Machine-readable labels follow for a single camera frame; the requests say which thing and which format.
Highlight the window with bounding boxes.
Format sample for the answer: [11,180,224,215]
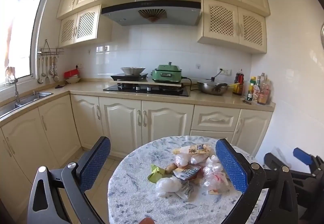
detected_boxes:
[1,0,41,84]

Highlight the silver foil wrapper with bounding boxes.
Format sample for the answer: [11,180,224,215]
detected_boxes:
[175,181,194,201]

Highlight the steel wok with black handle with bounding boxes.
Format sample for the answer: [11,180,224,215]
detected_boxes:
[197,78,228,96]

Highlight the range hood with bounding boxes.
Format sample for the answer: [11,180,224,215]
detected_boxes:
[101,0,201,26]

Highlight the dark soy sauce bottle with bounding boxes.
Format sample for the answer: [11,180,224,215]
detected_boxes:
[232,69,244,96]

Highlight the group of condiment bottles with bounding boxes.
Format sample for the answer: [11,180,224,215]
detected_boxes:
[246,73,272,105]

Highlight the green snack packet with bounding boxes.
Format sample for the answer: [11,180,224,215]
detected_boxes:
[147,164,170,184]

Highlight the clear plastic bag bundle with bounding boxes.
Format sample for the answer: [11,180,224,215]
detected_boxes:
[155,153,229,197]

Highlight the blue white milk carton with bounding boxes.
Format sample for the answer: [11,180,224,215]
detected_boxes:
[173,165,201,181]

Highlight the red and white bowls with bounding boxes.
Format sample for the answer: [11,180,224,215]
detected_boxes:
[64,67,81,84]

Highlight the lower cream cabinets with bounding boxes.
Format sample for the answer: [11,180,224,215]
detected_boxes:
[1,91,275,223]

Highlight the white wall power socket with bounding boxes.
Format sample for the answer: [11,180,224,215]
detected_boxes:
[217,67,232,76]

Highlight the hanging utensil rack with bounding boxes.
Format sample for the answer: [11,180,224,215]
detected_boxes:
[37,39,64,84]

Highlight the brown round bread bun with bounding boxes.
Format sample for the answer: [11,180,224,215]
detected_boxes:
[165,163,177,174]

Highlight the steel sink with faucet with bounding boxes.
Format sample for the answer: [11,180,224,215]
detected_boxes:
[0,67,53,118]

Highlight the green electric cooker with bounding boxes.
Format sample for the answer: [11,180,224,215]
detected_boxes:
[151,62,182,83]

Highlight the black gas stove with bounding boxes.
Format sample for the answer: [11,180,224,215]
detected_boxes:
[103,82,189,97]

